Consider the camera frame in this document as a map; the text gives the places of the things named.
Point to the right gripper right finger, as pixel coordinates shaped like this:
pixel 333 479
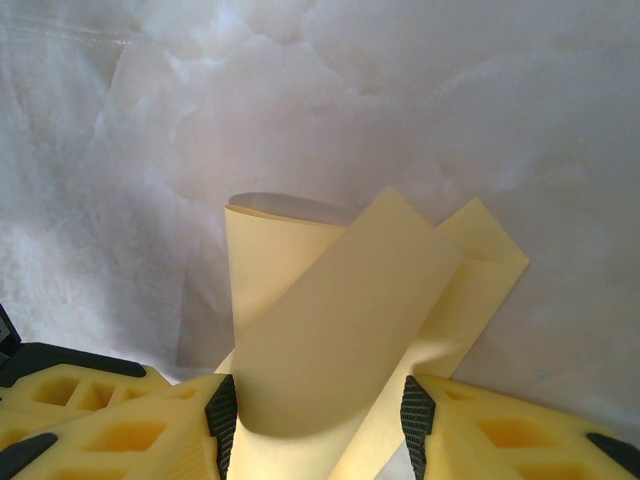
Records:
pixel 460 405

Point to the yellow paper sheet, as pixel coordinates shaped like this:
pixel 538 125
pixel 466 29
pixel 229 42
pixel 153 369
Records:
pixel 325 325

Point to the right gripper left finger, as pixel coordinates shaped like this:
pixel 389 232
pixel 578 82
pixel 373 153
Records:
pixel 175 410

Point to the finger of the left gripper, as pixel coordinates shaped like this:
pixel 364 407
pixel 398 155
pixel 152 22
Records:
pixel 142 381
pixel 20 415

